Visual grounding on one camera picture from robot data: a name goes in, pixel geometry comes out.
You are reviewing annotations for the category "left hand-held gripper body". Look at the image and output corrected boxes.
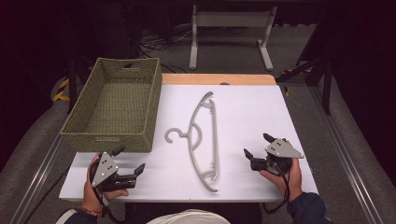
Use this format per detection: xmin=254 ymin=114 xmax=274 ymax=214
xmin=92 ymin=151 xmax=138 ymax=192

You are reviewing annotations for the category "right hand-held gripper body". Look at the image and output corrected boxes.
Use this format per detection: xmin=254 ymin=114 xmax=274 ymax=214
xmin=249 ymin=138 xmax=305 ymax=176

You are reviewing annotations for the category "grey plastic clothes hanger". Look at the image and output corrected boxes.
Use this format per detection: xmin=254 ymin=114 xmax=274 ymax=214
xmin=163 ymin=91 xmax=219 ymax=193

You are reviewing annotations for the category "green woven basket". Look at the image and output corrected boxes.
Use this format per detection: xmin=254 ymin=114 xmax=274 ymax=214
xmin=60 ymin=57 xmax=163 ymax=154

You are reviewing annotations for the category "person's left hand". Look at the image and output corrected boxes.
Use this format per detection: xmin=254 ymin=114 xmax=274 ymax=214
xmin=81 ymin=152 xmax=130 ymax=215

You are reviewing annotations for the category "person's right hand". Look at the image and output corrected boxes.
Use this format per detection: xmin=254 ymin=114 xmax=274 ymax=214
xmin=259 ymin=158 xmax=304 ymax=203

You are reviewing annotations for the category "white table cover sheet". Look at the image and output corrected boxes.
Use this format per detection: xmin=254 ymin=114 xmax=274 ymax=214
xmin=58 ymin=84 xmax=319 ymax=203

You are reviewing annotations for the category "person's dark clothing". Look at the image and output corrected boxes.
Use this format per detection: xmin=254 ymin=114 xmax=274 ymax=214
xmin=123 ymin=202 xmax=263 ymax=224

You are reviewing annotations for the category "person's white cap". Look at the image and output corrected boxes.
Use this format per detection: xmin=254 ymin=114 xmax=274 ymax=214
xmin=146 ymin=208 xmax=232 ymax=224

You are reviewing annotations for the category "black metal stand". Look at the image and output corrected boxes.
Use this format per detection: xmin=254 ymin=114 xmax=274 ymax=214
xmin=275 ymin=55 xmax=332 ymax=117
xmin=66 ymin=56 xmax=79 ymax=114

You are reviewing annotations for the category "yellow black hazard tape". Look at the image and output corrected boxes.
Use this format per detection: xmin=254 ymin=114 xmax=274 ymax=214
xmin=51 ymin=77 xmax=71 ymax=103

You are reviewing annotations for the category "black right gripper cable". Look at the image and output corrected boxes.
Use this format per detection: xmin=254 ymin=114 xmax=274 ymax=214
xmin=262 ymin=170 xmax=292 ymax=216

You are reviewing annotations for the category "beaded bracelet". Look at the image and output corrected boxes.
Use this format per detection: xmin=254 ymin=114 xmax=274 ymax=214
xmin=79 ymin=206 xmax=104 ymax=219

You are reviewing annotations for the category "aluminium floor rail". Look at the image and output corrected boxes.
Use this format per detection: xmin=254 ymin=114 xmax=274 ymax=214
xmin=307 ymin=86 xmax=391 ymax=224
xmin=8 ymin=133 xmax=64 ymax=224

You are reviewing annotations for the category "tangle of floor cables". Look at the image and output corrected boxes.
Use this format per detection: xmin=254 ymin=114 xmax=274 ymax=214
xmin=135 ymin=23 xmax=194 ymax=75

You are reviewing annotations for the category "white metal table frame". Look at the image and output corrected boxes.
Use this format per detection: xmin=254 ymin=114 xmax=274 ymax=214
xmin=189 ymin=4 xmax=278 ymax=72

